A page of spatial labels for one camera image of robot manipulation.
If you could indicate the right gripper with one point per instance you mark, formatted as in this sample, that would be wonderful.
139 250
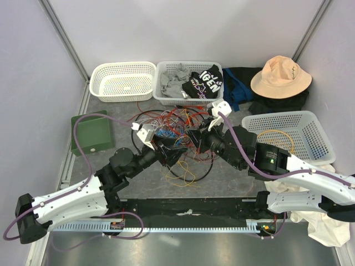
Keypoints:
201 134

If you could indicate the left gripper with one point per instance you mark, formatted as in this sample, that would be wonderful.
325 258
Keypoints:
172 153

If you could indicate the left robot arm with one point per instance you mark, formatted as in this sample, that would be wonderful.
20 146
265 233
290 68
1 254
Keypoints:
95 196

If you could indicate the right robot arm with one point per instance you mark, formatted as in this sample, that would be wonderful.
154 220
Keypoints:
325 192

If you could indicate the black printed t-shirt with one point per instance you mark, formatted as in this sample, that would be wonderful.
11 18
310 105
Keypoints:
204 85

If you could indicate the black garment under hat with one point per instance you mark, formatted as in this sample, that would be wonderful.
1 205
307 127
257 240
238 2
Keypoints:
263 105

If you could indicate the white tape scrap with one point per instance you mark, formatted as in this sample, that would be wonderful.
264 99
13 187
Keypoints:
189 212

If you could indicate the blue black garment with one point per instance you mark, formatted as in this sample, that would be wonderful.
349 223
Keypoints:
237 88

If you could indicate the grey cloth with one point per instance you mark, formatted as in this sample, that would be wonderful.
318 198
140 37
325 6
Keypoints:
171 84

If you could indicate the middle white clothes basket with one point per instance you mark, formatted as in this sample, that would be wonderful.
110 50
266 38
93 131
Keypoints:
170 67

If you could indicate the green plastic tray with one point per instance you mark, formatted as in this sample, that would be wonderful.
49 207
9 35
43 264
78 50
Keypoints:
95 133

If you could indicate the right white large basket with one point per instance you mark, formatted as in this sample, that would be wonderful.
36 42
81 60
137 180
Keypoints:
298 132

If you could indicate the left white empty basket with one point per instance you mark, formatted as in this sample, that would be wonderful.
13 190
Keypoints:
122 82

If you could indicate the peach bucket hat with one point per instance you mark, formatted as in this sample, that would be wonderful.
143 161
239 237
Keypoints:
280 78

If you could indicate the white cloth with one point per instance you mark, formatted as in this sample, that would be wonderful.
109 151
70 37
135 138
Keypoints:
322 228

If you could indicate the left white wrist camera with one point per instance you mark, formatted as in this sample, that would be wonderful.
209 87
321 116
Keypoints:
146 133

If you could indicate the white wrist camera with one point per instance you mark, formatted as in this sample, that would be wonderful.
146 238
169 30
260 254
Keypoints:
146 133
216 107

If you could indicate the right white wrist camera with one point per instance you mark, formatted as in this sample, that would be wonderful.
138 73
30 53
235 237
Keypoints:
216 107

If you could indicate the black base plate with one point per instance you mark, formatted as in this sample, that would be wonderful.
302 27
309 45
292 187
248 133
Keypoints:
226 211

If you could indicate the slotted cable duct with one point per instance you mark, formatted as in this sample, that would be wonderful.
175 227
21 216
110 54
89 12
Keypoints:
108 226

